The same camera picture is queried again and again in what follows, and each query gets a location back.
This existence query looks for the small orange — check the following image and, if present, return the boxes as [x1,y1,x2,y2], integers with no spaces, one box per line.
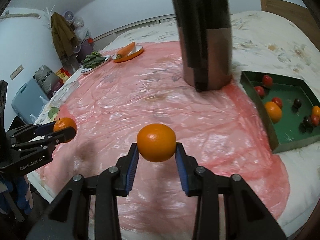
[53,118,78,144]
[136,124,176,163]

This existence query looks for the large orange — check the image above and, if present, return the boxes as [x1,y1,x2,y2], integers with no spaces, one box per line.
[264,101,282,124]

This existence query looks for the dark plum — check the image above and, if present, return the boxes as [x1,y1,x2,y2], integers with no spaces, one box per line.
[292,98,302,109]
[303,115,312,128]

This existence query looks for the red apple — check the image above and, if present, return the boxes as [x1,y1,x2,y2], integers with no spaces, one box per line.
[254,86,265,98]
[271,97,283,109]
[310,114,319,127]
[262,75,273,88]

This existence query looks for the green vegetable piece upper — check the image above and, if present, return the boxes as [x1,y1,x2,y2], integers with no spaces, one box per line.
[48,107,60,120]

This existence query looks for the blue suitcase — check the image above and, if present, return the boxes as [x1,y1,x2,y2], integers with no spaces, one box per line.
[11,79,49,124]

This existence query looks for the clear glass dish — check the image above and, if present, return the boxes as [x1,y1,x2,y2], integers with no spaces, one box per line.
[50,81,79,107]

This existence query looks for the grey bag with lettering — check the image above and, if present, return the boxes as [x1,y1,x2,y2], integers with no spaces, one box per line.
[33,65,61,98]

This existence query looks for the red yellow snack box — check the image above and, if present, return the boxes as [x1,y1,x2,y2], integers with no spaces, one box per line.
[55,68,71,83]

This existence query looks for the white plate with rim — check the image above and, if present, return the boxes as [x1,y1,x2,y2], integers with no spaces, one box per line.
[81,55,111,74]

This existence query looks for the green leafy vegetables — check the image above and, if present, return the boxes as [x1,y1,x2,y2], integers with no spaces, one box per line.
[81,51,106,68]

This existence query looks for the pink plastic sheet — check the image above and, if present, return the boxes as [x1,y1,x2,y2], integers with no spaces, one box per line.
[36,42,290,239]

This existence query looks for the purple bin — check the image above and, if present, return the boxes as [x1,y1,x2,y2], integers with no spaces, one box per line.
[74,40,93,63]

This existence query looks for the olive jacket on rack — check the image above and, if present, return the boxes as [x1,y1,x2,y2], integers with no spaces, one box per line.
[50,12,79,59]

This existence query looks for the carrot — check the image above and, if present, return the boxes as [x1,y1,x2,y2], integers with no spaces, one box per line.
[116,42,136,60]

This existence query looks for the orange white oval dish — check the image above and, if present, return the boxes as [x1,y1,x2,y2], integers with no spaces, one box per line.
[111,45,144,63]

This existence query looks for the green tray box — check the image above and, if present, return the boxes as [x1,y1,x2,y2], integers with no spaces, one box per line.
[240,70,319,153]

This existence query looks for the small white fan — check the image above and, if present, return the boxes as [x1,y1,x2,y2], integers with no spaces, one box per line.
[62,10,74,23]

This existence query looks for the floral bed quilt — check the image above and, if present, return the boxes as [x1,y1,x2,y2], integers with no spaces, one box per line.
[28,11,319,237]

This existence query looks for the copper black electric kettle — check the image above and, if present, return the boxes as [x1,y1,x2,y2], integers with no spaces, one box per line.
[172,0,232,92]

